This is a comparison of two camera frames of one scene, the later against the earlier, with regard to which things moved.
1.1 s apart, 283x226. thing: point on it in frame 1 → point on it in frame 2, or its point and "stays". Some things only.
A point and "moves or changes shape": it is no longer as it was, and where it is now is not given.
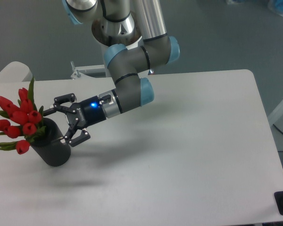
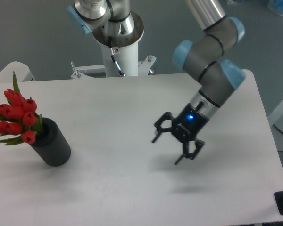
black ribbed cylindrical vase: x=49 y=145 stays
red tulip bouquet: x=23 y=120 moves or changes shape
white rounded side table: x=15 y=71 stays
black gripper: x=88 y=112 → x=185 y=127
